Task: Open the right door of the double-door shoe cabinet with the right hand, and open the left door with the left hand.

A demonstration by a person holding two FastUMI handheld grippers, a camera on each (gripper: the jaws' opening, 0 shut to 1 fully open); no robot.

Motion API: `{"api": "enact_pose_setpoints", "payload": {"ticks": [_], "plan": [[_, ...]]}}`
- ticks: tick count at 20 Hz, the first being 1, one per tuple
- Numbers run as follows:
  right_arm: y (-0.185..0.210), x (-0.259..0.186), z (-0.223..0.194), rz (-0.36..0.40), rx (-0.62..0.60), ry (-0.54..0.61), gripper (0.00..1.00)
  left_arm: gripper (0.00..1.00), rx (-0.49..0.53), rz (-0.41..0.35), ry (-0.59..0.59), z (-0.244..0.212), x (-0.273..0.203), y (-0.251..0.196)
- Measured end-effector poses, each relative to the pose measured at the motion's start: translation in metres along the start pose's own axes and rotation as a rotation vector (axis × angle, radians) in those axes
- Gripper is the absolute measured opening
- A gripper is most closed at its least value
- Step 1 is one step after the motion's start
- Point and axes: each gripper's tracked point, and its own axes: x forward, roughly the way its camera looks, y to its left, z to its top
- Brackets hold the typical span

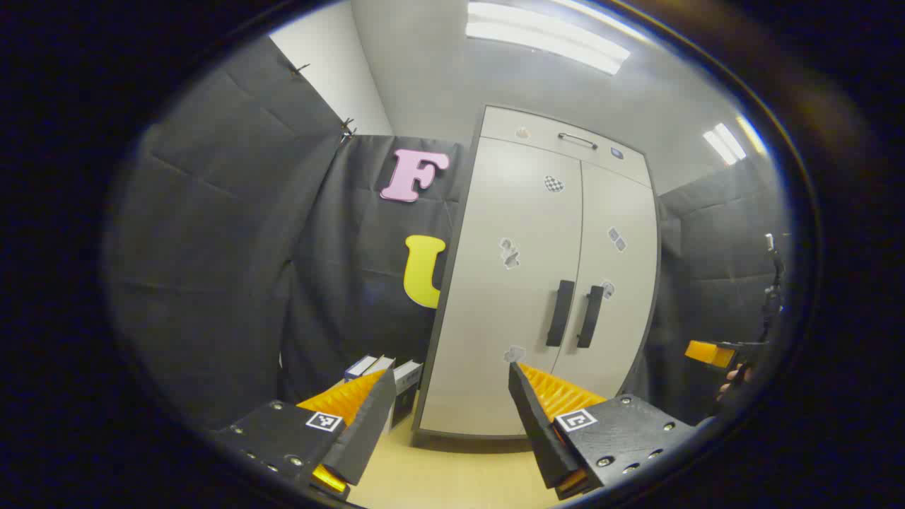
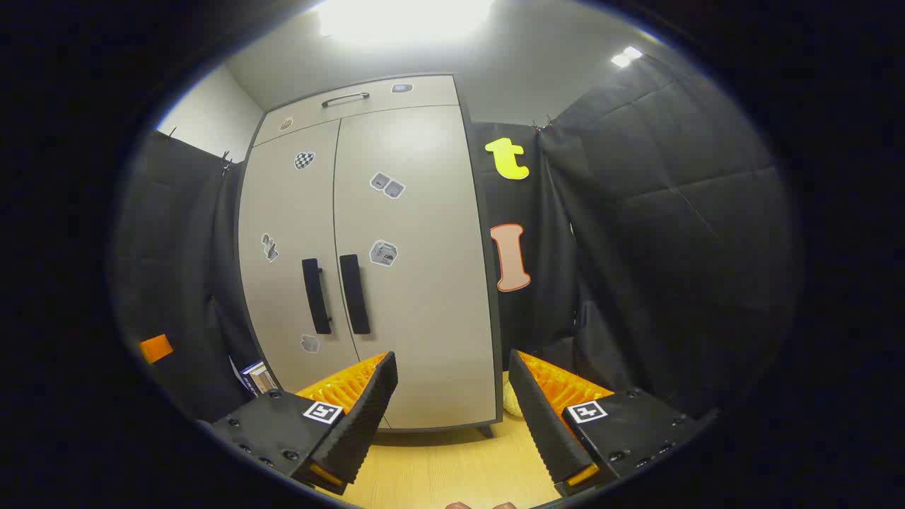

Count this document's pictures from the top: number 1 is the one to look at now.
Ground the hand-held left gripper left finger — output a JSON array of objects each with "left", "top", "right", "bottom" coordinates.
[{"left": 212, "top": 366, "right": 398, "bottom": 501}]

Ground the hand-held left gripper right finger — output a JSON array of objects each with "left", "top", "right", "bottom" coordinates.
[{"left": 508, "top": 361, "right": 699, "bottom": 501}]

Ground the grey double-door shoe cabinet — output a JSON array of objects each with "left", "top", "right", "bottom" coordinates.
[{"left": 411, "top": 105, "right": 662, "bottom": 446}]

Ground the grey cabinet door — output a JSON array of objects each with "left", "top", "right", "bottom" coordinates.
[
  {"left": 417, "top": 136, "right": 584, "bottom": 435},
  {"left": 551, "top": 161, "right": 660, "bottom": 397}
]

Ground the grey cabinet drawer front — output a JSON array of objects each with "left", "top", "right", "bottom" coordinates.
[{"left": 481, "top": 106, "right": 653, "bottom": 188}]

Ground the black backdrop cloth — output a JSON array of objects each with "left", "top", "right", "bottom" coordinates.
[
  {"left": 626, "top": 159, "right": 789, "bottom": 425},
  {"left": 106, "top": 35, "right": 471, "bottom": 432}
]

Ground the small ceiling light panel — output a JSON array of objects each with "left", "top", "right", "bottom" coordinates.
[{"left": 703, "top": 123, "right": 747, "bottom": 166}]

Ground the large ceiling light panel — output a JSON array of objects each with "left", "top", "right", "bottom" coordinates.
[{"left": 465, "top": 0, "right": 631, "bottom": 76}]

